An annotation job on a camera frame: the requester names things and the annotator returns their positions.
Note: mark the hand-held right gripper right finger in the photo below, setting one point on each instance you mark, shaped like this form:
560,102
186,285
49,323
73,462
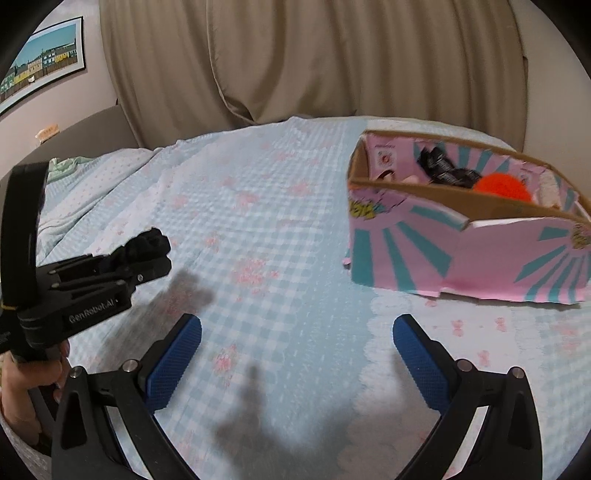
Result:
420,364

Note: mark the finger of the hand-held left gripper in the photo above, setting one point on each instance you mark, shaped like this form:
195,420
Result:
147,270
92,291

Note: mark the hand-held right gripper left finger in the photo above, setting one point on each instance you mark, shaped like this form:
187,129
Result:
173,360

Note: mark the pink striped cardboard box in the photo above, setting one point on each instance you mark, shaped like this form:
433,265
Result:
415,249

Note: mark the orange fluffy pompom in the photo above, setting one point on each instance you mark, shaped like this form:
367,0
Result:
503,188

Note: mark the black patterned scrunchie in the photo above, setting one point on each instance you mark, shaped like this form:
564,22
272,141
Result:
445,168

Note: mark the person's left hand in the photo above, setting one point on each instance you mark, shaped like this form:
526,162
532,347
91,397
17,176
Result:
23,397

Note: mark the blue dotted pillow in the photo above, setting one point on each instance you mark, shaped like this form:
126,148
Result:
106,184

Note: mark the pale green cloth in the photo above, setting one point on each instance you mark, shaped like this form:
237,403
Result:
69,167

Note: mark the blue checked bedsheet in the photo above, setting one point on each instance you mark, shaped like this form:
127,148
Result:
277,230

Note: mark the grey upholstered headboard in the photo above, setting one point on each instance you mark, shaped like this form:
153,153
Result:
92,134

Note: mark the small beige box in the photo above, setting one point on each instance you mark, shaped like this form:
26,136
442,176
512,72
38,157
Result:
47,132

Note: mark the beige curtain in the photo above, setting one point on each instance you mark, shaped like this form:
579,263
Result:
369,60
161,69

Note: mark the framed colourful houses picture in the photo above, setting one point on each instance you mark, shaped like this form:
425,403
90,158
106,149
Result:
41,62

